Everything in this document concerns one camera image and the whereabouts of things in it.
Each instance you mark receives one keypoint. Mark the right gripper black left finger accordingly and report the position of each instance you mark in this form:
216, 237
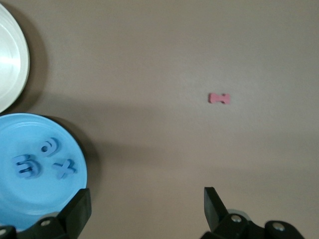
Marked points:
79, 206

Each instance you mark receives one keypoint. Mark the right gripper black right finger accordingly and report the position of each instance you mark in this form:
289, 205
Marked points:
211, 206

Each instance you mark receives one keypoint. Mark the blue letter X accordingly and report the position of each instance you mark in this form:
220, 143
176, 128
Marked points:
64, 169

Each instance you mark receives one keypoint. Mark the blue number 6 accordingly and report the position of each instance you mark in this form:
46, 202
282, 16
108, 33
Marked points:
56, 147

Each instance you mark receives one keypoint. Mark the blue plate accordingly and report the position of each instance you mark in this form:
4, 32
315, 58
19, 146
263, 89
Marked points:
37, 194

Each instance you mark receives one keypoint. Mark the red letter I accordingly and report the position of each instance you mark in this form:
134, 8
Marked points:
218, 98

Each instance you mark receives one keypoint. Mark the beige plate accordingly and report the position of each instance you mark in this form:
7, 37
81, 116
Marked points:
10, 62

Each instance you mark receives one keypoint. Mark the brown table cover sheet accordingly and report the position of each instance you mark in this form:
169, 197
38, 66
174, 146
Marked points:
174, 49

